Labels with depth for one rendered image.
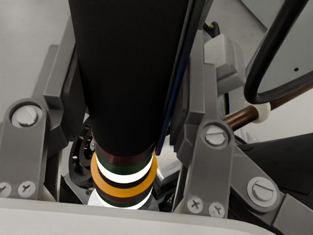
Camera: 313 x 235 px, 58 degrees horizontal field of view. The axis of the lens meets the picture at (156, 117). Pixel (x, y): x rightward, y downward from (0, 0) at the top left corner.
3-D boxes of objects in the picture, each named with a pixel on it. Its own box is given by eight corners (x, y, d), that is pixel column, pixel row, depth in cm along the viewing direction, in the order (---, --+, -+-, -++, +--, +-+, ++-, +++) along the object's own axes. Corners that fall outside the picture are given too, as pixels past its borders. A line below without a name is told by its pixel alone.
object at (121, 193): (134, 150, 24) (137, 123, 20) (161, 195, 22) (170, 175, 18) (86, 174, 22) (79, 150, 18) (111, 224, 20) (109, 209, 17)
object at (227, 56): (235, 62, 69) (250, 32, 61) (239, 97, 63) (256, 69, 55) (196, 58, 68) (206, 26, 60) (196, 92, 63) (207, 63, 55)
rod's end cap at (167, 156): (165, 149, 24) (168, 139, 22) (178, 169, 23) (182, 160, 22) (145, 160, 23) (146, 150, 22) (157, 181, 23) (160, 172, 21)
